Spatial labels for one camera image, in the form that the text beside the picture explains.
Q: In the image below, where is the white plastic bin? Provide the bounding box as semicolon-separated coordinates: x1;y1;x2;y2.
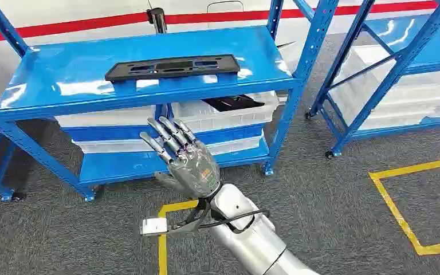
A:
171;91;280;133
330;81;440;132
54;106;157;129
205;135;263;156
72;139;160;155
347;45;440;90

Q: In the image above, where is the black plastic part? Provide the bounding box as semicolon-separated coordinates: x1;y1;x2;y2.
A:
202;94;265;113

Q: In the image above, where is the blue metal shelf rack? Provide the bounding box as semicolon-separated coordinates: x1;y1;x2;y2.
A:
305;0;440;159
0;0;340;203

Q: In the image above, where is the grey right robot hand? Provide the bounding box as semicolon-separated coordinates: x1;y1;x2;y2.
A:
139;116;223;200

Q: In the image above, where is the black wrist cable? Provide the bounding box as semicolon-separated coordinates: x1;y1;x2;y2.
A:
167;197;271;234

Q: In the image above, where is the black plastic panel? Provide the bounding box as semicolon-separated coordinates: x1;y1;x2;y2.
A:
104;54;241;83

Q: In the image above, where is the chrome post with black cap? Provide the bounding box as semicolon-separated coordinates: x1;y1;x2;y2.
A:
146;7;168;35

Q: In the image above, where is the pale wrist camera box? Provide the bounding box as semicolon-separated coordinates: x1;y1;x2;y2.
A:
140;217;168;236

